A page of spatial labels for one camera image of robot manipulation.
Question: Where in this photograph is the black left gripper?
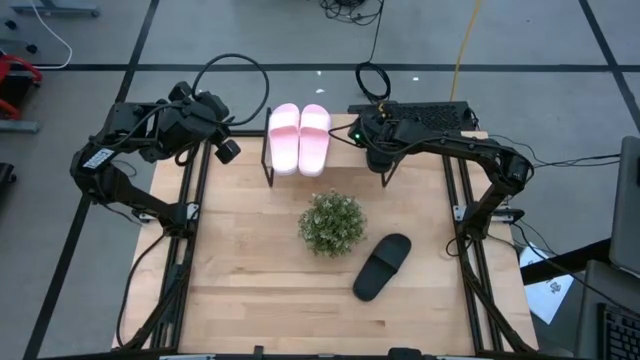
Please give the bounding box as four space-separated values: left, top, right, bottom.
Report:
159 82 242 165

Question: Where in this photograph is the pink rubber slide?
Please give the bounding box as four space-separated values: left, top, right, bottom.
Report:
298 103 333 178
268 103 301 176

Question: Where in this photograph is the black rubber slide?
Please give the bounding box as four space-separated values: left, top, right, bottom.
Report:
352 232 413 303

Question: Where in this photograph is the black perforated control box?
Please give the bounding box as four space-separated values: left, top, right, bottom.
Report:
348 101 477 132

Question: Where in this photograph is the green artificial plant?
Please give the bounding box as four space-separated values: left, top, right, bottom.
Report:
297 189 368 259

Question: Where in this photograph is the grey furniture foot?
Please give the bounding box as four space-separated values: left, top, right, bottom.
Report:
9 0 101 18

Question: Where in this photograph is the red and black cart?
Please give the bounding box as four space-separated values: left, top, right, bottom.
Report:
0 52 45 134

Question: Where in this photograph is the white paper sheet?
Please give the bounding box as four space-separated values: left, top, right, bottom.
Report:
518 242 576 325

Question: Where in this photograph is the black keyboard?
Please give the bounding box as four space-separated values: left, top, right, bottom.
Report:
597 302 640 360

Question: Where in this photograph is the black wire shoe rack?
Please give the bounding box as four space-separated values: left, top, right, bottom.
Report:
260 106 449 189

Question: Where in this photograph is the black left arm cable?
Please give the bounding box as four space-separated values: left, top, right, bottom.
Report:
192 53 271 127

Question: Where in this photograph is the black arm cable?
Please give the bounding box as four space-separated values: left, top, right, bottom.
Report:
192 53 271 127
499 133 621 170

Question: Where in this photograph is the black coiled floor cable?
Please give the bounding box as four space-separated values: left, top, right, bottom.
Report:
354 0 392 104

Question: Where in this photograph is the yellow hanging cord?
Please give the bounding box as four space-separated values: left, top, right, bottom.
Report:
449 0 484 104

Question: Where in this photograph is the black tangled cable bundle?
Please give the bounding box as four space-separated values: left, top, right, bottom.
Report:
319 0 386 26

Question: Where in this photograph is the white floor cable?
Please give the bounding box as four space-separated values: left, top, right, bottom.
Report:
29 0 74 70

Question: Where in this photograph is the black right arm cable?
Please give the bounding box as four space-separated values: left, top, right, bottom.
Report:
499 133 621 170

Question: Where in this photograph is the black left base cable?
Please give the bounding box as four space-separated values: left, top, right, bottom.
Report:
115 232 169 349

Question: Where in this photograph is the black table-level camera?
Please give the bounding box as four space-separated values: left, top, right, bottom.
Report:
387 347 424 360

